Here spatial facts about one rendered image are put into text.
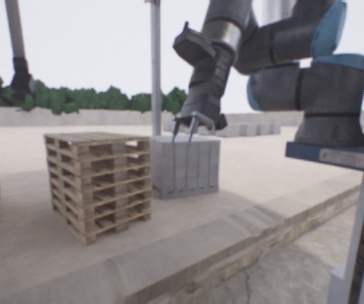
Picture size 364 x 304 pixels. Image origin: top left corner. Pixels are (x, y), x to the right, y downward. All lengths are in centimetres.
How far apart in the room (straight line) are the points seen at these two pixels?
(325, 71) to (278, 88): 13
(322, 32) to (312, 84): 29
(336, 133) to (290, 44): 35
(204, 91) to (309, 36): 24
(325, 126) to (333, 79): 14
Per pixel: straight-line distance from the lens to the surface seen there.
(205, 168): 323
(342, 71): 80
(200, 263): 199
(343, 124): 79
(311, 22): 54
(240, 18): 48
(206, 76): 40
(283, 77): 82
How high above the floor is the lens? 155
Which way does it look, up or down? 11 degrees down
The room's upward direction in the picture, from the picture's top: straight up
